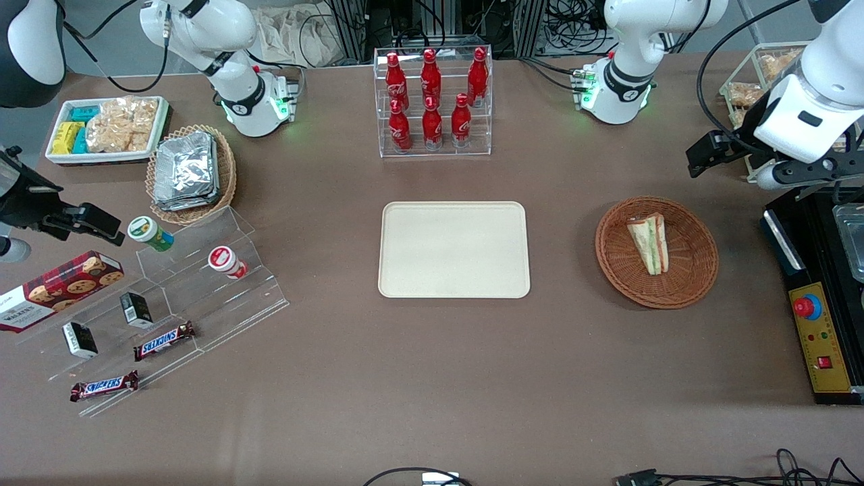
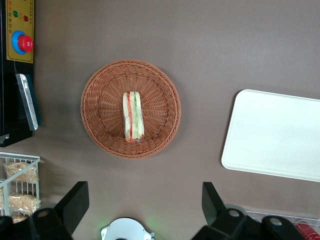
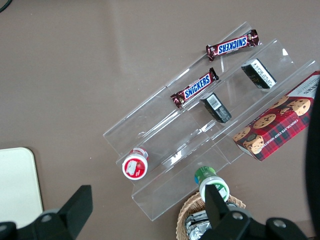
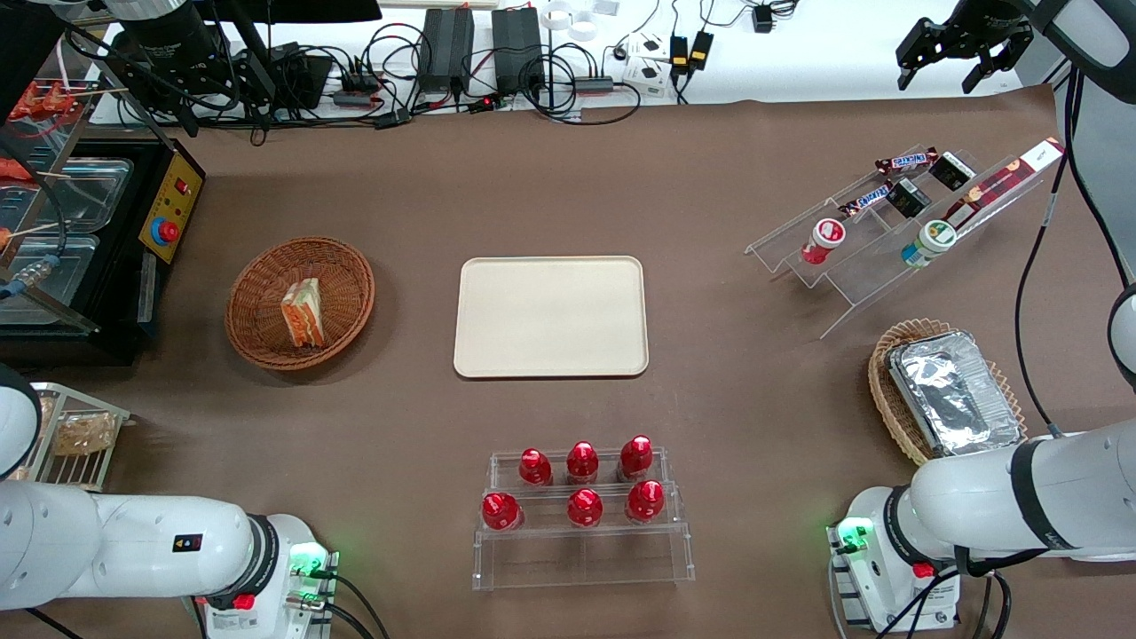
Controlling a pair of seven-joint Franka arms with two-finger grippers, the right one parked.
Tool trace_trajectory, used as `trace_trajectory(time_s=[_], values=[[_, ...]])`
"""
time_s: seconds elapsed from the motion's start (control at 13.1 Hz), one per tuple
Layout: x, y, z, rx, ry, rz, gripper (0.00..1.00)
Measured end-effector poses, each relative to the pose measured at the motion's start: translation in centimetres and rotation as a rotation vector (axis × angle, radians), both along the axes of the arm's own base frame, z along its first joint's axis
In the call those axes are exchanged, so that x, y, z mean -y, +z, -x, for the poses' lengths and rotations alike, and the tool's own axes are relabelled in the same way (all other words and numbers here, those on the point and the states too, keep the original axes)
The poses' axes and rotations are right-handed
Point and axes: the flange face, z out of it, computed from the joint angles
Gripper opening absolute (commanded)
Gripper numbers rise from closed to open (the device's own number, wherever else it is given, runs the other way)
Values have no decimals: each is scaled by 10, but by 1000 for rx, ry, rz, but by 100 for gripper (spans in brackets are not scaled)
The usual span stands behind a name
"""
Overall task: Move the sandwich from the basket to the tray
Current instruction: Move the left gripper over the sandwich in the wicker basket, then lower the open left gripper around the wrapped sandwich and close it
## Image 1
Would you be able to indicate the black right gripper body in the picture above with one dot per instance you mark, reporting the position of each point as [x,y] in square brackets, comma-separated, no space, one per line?
[27,201]

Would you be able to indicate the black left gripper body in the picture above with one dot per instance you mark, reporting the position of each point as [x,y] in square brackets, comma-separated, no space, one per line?
[741,137]

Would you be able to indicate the triangular sandwich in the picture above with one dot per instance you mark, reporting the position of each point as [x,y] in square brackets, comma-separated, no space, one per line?
[651,246]

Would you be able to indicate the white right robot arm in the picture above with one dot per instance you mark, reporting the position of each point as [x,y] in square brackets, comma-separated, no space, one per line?
[202,27]

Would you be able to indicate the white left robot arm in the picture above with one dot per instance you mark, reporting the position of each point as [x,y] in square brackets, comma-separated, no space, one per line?
[634,40]

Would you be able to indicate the white rectangular snack tray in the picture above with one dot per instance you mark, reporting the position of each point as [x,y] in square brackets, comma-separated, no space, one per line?
[108,157]

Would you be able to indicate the brown round wicker basket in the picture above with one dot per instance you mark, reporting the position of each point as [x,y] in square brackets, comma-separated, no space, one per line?
[692,270]

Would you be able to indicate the tan oval wicker basket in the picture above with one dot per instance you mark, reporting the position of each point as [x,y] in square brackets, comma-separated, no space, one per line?
[227,175]

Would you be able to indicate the beige plastic tray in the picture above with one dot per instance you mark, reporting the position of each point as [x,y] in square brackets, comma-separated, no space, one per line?
[439,250]

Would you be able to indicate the clear bag of fried snack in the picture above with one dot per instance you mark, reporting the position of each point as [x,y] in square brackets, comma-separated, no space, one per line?
[744,94]
[739,118]
[776,66]

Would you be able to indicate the green snack cup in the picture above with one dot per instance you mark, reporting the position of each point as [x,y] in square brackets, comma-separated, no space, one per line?
[150,233]

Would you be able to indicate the red tartan cookie box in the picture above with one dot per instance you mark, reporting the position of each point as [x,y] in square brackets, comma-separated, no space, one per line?
[61,287]

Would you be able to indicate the yellow snack packet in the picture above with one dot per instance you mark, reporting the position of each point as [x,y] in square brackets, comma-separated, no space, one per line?
[62,138]

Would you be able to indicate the teal snack packet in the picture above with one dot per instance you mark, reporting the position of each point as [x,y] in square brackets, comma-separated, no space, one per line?
[84,113]
[80,140]

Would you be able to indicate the steel food pan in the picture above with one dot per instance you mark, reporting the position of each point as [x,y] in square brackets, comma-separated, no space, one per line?
[852,239]

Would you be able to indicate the silver foil pack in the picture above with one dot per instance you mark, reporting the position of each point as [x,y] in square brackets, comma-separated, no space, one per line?
[185,165]
[185,202]

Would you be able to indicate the small black box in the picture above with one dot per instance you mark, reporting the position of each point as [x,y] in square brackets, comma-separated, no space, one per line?
[80,339]
[137,310]

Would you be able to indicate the clear bag of crackers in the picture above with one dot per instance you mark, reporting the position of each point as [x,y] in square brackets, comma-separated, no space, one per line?
[121,125]

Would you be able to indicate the red snack cup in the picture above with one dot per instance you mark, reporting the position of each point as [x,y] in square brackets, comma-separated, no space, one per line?
[226,262]

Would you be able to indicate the brown Snickers bar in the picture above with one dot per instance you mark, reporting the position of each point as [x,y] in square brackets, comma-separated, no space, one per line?
[104,386]
[164,341]

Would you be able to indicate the red emergency stop button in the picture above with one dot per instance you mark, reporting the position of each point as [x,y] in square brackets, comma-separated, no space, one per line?
[807,307]

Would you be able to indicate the black and yellow control box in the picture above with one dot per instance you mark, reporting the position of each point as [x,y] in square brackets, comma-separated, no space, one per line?
[820,337]

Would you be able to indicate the clear acrylic stepped display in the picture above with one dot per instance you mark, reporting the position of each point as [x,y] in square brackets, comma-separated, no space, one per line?
[256,297]

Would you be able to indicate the clear acrylic bottle rack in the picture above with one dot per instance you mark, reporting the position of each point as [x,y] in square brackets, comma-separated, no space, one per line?
[484,135]

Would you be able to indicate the red cola bottle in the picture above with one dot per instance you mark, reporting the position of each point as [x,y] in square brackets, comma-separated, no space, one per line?
[478,77]
[399,131]
[461,125]
[430,79]
[432,128]
[395,84]

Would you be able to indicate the beige crumpled cloth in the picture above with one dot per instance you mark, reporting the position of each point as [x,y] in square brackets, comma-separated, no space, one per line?
[290,34]

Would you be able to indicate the aluminium frame post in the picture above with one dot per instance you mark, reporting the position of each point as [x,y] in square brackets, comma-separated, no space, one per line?
[530,27]
[351,30]

